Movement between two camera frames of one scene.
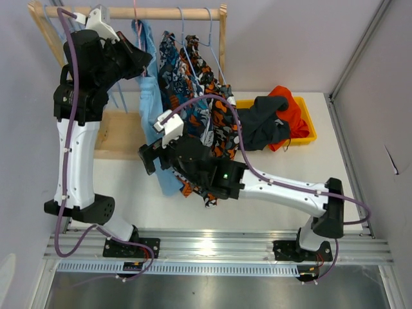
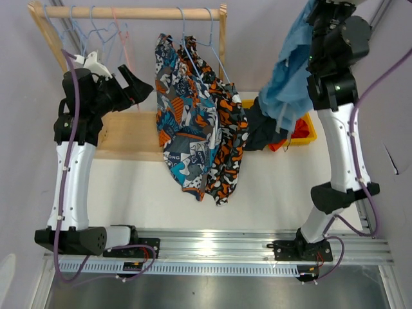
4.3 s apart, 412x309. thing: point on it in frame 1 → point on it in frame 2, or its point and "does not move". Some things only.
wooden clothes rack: x=118 y=133 does not move
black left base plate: x=114 y=248 does not move
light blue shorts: x=150 y=111 → x=286 y=94
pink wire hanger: x=139 y=26 → x=117 y=23
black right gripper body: x=170 y=158 → x=325 y=16
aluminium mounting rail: x=219 y=252 does not move
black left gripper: x=138 y=58 → x=136 y=91
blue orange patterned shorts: x=181 y=95 does not move
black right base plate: x=286 y=250 does not move
